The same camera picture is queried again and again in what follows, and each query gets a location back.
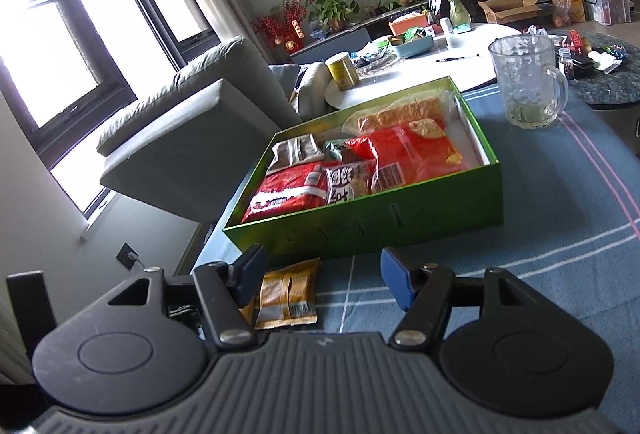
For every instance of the red berry decoration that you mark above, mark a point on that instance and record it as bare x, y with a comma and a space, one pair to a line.
292, 41

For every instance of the red white snack packet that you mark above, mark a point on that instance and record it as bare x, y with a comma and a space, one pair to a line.
285, 194

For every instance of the white round table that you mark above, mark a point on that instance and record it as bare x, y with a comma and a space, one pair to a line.
425, 73

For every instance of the black pen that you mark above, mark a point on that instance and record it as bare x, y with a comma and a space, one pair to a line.
457, 58

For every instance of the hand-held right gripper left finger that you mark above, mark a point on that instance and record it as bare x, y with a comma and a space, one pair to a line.
250, 271

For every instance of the gold can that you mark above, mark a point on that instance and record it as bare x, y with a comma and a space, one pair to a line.
342, 73

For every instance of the grey television cabinet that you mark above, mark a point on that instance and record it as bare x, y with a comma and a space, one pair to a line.
340, 38

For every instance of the small white bottle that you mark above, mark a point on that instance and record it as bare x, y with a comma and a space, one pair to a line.
446, 26

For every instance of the grey sofa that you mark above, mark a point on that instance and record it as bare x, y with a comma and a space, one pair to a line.
190, 138

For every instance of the clear storage box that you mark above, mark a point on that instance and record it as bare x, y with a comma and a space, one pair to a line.
605, 6

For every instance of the green cardboard box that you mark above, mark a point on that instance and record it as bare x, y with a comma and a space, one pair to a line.
375, 224

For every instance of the dark marble table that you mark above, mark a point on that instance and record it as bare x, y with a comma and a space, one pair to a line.
610, 88

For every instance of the dark green snack packet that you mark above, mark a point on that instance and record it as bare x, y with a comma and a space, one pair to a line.
334, 149

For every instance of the clear orange bread packet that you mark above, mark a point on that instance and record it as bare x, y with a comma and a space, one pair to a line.
400, 113

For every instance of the glass mug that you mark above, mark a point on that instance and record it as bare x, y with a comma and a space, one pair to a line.
520, 73

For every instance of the large red orange snack packet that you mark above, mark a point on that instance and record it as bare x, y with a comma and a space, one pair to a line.
420, 158

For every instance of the dark framed window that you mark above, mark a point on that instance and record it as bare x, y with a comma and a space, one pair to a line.
30, 78

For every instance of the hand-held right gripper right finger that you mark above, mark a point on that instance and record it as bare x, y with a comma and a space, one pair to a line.
395, 276

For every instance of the white cushion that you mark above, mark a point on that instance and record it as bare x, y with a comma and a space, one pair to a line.
312, 88

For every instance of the plate of wrapped snacks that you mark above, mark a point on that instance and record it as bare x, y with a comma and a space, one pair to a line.
375, 58

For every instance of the wall socket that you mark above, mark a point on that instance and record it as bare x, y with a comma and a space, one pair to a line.
127, 256

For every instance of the yellow snack packet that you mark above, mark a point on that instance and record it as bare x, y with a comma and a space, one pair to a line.
287, 294

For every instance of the blue plastic basket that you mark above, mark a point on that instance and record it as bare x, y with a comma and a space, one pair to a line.
415, 47

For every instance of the open cardboard box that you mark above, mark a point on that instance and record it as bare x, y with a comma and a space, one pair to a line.
505, 13

